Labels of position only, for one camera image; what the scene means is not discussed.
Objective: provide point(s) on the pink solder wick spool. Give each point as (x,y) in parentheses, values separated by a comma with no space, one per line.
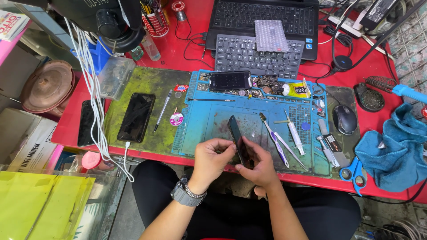
(176,119)

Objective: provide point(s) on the metal tweezers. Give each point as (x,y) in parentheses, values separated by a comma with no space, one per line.
(290,150)

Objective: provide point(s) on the black labelled chip card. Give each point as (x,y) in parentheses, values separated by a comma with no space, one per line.
(333,142)

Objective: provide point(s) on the silver screwdriver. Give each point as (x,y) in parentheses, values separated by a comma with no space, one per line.
(327,150)

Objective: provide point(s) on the red cup of pens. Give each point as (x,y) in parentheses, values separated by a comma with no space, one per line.
(156,23)

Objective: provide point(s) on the white purple toothbrush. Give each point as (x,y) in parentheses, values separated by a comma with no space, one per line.
(275,140)

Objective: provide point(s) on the slim black smartphone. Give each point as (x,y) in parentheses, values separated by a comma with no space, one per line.
(86,123)

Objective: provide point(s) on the round black hub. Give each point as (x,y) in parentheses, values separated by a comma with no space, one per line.
(342,62)

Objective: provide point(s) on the clear plastic syringe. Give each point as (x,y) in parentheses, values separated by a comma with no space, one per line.
(295,133)

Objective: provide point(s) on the black microscope head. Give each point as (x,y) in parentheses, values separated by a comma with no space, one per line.
(86,13)

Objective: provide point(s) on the grey wristwatch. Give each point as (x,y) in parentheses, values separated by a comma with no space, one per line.
(181,195)

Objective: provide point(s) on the cardboard box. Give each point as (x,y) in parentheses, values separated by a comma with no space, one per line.
(26,140)

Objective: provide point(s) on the brown round lid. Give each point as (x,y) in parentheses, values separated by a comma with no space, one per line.
(46,86)

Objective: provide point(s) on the white power strip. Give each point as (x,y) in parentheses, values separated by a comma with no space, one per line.
(347,25)

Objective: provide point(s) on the person's left hand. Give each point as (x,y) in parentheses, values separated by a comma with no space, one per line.
(208,163)

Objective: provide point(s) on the small black keyboard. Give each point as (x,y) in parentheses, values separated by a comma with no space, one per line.
(240,56)

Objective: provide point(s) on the stained green work mat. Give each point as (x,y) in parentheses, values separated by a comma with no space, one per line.
(146,80)

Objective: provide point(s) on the large black smartphone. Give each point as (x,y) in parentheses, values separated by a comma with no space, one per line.
(136,117)

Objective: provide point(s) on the black smartphone with grid screen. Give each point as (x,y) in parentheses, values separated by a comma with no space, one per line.
(230,81)

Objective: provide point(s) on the black soldering iron stand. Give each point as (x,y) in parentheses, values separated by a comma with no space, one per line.
(369,98)

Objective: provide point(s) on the blue plastic holder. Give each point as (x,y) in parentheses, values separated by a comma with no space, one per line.
(96,55)

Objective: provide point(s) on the blue round sticker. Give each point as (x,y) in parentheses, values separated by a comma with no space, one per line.
(306,126)

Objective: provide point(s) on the black smartphone with frame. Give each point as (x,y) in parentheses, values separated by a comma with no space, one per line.
(235,133)

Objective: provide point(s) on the blue towel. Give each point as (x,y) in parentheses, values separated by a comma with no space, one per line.
(390,156)

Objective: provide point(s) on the black power adapter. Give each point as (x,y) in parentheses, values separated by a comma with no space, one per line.
(380,13)

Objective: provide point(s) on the person's right hand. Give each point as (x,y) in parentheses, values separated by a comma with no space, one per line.
(263,170)

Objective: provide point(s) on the glass case with yellow sheets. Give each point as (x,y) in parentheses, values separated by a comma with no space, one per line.
(43,203)

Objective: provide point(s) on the bubble wrap pouch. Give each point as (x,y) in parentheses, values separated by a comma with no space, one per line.
(271,35)

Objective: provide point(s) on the pile of electronic parts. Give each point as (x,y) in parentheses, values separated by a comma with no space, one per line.
(263,85)

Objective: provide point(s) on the clear plastic parts box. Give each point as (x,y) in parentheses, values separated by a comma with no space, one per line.
(115,78)

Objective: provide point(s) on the metal spatula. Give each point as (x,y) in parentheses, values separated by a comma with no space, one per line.
(342,160)

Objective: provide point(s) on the small green bottle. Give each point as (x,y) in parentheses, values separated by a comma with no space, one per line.
(137,53)

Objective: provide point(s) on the blue silicone repair mat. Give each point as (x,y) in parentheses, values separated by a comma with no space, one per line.
(206,120)

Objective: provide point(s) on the clear plastic bottle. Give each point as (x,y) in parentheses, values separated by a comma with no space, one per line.
(150,46)

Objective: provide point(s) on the yellow glue tube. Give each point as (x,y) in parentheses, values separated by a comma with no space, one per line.
(297,90)

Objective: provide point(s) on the person's black trousers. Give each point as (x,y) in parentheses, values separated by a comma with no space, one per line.
(233,213)

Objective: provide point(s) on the pink round lid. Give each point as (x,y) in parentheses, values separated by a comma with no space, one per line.
(91,160)

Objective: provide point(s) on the black laptop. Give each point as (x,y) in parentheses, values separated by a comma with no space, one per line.
(233,16)

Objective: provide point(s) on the blue soldering iron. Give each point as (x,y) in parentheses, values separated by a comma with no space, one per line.
(408,93)

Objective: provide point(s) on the black computer mouse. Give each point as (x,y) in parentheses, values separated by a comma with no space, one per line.
(345,119)

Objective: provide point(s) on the printed booklet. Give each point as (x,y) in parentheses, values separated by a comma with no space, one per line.
(11,25)

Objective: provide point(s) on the red candy wrapper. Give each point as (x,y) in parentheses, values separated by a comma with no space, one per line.
(181,88)

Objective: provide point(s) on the silver pen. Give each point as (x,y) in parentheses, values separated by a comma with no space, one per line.
(163,110)

